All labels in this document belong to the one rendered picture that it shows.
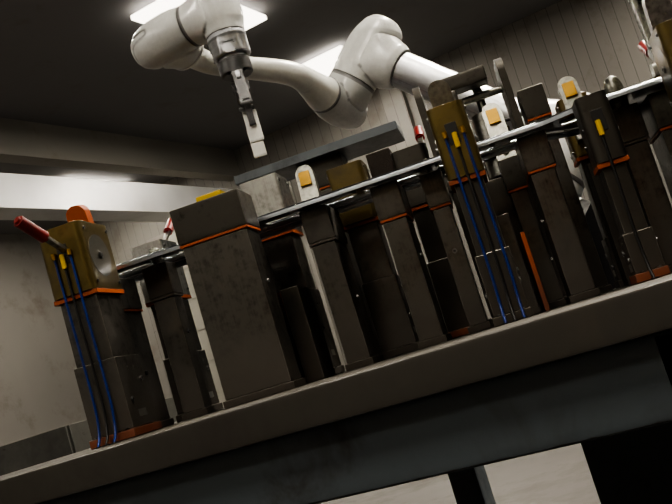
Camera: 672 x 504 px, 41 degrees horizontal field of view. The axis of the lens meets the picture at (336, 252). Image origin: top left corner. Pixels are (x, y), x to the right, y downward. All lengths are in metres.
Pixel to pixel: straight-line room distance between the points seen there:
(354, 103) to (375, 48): 0.16
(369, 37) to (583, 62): 8.55
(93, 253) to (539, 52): 9.82
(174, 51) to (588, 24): 9.14
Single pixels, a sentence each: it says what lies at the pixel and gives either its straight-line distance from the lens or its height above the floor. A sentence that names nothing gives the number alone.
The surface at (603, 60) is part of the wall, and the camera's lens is 10.93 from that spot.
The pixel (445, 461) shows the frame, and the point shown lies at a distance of 0.91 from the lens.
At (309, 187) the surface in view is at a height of 1.06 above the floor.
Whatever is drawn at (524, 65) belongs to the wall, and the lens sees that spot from 11.13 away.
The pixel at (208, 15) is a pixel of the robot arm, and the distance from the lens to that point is 2.08.
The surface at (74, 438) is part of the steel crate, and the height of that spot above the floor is 0.75.
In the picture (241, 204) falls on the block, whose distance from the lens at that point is 1.45.
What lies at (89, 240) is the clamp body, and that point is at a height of 1.03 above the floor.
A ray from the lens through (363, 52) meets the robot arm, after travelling 2.50.
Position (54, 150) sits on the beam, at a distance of 9.89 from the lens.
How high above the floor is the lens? 0.71
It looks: 7 degrees up
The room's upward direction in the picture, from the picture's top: 17 degrees counter-clockwise
